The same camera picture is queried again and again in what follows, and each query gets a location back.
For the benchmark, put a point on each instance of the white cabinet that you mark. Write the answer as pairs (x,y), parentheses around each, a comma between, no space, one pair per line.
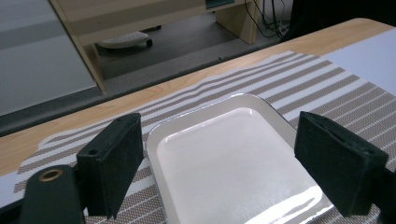
(37,62)

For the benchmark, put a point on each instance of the light wooden desk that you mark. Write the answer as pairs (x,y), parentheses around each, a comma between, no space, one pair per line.
(124,15)

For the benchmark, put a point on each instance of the black curtain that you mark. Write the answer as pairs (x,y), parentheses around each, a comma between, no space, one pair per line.
(342,14)

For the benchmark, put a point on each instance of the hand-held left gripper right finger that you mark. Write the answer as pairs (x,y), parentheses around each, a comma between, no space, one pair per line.
(339,161)

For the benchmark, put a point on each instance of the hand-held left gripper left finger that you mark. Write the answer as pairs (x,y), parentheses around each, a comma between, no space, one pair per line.
(112,165)

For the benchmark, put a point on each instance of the white square plate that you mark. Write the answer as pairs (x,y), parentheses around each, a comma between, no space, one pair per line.
(230,161)

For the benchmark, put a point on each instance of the striped woven placemat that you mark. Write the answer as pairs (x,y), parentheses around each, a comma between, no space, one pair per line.
(327,84)

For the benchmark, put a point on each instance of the dark grey desk panel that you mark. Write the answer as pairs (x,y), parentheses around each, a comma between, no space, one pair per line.
(219,3)

